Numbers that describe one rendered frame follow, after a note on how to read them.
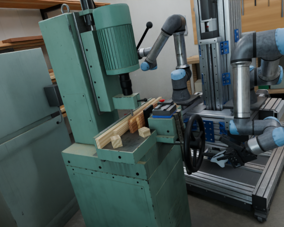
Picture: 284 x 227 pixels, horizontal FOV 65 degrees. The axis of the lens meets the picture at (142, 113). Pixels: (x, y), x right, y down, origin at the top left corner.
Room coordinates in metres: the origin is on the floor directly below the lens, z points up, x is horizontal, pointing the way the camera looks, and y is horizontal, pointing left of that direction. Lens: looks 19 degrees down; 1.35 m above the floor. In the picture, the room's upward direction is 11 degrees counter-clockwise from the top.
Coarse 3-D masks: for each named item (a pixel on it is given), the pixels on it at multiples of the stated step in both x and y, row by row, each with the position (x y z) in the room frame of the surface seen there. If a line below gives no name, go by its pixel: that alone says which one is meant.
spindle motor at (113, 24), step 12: (96, 12) 1.10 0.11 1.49; (108, 12) 1.08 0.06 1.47; (120, 12) 1.09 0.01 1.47; (96, 24) 1.12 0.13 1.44; (108, 24) 1.08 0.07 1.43; (120, 24) 1.08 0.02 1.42; (108, 36) 1.08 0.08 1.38; (120, 36) 1.08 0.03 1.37; (132, 36) 1.12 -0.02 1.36; (108, 48) 1.09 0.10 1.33; (120, 48) 1.08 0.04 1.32; (132, 48) 1.11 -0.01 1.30; (108, 60) 1.10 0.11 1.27; (120, 60) 1.08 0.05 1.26; (132, 60) 1.10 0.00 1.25; (108, 72) 1.11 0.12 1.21; (120, 72) 1.08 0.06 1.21
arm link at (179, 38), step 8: (184, 24) 1.83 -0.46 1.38; (176, 32) 1.81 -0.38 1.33; (184, 32) 1.84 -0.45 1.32; (176, 40) 1.83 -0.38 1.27; (184, 40) 1.84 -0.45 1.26; (176, 48) 1.84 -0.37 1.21; (184, 48) 1.83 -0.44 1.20; (176, 56) 1.85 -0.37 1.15; (184, 56) 1.82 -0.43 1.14; (184, 64) 1.82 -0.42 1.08
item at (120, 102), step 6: (114, 96) 1.19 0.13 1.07; (120, 96) 1.16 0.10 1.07; (126, 96) 1.14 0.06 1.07; (132, 96) 1.11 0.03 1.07; (138, 96) 1.15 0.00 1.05; (114, 102) 1.18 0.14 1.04; (120, 102) 1.15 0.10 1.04; (126, 102) 1.13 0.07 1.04; (132, 102) 1.11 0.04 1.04; (138, 102) 1.14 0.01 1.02; (120, 108) 1.16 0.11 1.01; (126, 108) 1.14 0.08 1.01; (132, 108) 1.12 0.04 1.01
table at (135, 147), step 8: (120, 136) 1.02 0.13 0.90; (128, 136) 1.00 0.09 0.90; (136, 136) 0.99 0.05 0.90; (152, 136) 0.99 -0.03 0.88; (160, 136) 1.00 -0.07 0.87; (168, 136) 0.98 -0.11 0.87; (176, 136) 0.99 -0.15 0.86; (128, 144) 0.92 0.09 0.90; (136, 144) 0.90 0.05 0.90; (144, 144) 0.92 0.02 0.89; (152, 144) 0.98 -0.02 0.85; (96, 152) 0.94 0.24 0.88; (104, 152) 0.92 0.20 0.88; (112, 152) 0.89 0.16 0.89; (120, 152) 0.87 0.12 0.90; (128, 152) 0.84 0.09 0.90; (136, 152) 0.85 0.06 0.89; (144, 152) 0.90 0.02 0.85; (112, 160) 0.90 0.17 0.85; (120, 160) 0.87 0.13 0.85; (128, 160) 0.85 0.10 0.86; (136, 160) 0.84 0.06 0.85
